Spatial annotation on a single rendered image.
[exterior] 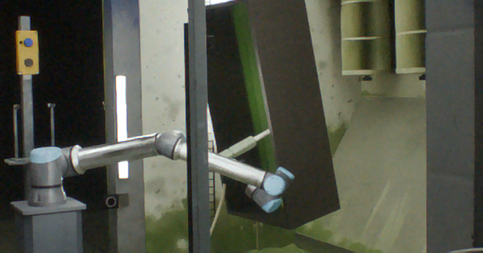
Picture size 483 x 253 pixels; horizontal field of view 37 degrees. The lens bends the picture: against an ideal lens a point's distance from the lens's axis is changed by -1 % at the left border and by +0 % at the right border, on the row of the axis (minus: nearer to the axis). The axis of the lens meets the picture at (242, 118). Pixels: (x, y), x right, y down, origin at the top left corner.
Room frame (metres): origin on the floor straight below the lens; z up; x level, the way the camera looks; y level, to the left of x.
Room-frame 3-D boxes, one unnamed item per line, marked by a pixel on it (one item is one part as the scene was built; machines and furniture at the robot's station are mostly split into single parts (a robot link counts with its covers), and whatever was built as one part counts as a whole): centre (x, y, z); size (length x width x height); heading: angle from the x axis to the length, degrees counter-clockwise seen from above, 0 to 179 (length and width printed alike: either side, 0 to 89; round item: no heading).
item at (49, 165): (3.52, 0.97, 0.83); 0.17 x 0.15 x 0.18; 167
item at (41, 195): (3.51, 0.97, 0.69); 0.19 x 0.19 x 0.10
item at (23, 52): (4.28, 1.28, 1.42); 0.12 x 0.06 x 0.26; 118
